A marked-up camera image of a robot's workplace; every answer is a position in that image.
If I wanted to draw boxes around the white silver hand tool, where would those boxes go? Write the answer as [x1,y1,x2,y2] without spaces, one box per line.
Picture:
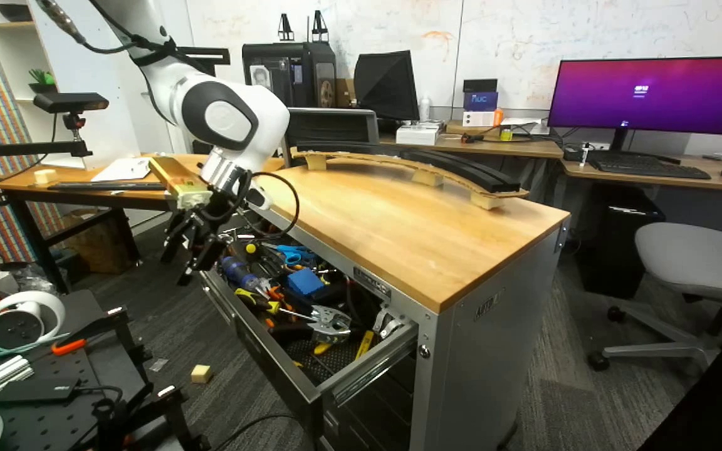
[372,305,407,344]

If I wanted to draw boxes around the small box blue display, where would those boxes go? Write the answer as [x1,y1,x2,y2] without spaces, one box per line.
[461,78,501,116]

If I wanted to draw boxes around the yellow black handled tool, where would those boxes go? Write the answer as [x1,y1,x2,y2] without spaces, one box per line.
[230,286,285,319]

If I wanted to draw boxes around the small wooden block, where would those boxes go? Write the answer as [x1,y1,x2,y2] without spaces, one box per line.
[29,164,62,187]

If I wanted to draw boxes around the white wall shelf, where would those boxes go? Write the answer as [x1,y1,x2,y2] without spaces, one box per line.
[0,0,67,162]

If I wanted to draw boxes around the black angular monitor back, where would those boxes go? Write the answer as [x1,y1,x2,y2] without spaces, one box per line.
[350,48,420,129]

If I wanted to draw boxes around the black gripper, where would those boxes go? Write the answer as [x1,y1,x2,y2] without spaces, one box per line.
[159,187,245,287]

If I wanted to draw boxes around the dark foreground panel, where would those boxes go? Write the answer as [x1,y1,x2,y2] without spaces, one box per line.
[636,305,722,451]

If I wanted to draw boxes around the yellow handled cutter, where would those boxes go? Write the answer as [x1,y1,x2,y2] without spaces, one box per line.
[350,327,380,364]

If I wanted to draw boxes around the silver pliers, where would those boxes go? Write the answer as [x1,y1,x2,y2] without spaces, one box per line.
[303,304,357,344]

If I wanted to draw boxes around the wooden desk black legs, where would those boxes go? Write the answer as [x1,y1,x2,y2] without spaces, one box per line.
[0,153,212,296]

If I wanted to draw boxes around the black box printer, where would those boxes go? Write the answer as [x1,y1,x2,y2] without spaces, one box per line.
[240,40,338,116]

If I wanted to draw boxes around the black keyboard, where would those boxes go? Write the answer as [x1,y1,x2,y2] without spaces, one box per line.
[586,153,714,182]

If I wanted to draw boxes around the black perforated cart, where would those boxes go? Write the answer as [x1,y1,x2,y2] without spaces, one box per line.
[0,287,205,451]

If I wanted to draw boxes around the black item on shelf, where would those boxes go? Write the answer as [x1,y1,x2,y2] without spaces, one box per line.
[0,3,38,25]

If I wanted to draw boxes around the light blue tool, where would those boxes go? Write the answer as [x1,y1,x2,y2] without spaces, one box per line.
[274,240,318,271]

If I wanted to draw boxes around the grey metal cabinet drawer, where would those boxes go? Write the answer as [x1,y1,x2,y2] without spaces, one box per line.
[199,218,420,430]

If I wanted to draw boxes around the small green plant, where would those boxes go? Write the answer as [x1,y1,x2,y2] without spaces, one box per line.
[26,64,61,94]

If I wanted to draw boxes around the grey tool cabinet wooden top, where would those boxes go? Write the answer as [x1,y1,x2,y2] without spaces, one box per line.
[245,162,575,451]

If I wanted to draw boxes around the monitor with purple screen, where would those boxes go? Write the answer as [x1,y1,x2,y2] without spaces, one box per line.
[546,53,722,158]

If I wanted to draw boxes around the black stereo camera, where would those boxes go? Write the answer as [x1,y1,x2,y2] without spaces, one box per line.
[29,89,113,134]

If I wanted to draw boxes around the blue plastic box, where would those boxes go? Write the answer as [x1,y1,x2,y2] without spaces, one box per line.
[283,265,328,304]

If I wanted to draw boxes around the white paper sheet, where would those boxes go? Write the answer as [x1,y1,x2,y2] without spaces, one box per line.
[90,156,156,185]

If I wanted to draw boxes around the orange handled tool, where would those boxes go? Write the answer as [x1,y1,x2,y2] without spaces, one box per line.
[48,336,92,361]

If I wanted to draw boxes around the grey framed black panel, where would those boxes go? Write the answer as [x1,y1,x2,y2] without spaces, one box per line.
[283,104,383,156]

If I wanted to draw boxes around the black ribbed curved strips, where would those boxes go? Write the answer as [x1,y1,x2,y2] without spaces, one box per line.
[392,146,523,196]

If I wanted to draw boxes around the blue handled screwdriver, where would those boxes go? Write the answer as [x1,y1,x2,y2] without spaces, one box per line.
[216,250,261,292]

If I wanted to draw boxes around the pale wooden cube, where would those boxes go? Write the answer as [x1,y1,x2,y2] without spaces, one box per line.
[189,361,216,387]

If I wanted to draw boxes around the black computer tower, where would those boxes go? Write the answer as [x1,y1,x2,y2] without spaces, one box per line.
[575,187,666,300]

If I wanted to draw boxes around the curved wooden piece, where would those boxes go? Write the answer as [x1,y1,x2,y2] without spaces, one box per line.
[288,146,532,212]

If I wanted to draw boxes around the grey office chair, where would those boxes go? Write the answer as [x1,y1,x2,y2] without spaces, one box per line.
[583,218,722,375]

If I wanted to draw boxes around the white spool roll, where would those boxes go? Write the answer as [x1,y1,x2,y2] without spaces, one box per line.
[0,287,71,355]

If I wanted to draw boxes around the white flat box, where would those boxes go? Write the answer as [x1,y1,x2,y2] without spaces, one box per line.
[394,119,443,149]

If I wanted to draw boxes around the long wooden office desk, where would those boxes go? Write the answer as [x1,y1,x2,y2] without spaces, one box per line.
[288,119,722,200]

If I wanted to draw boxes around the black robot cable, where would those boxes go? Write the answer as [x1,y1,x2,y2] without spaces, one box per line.
[245,168,303,242]

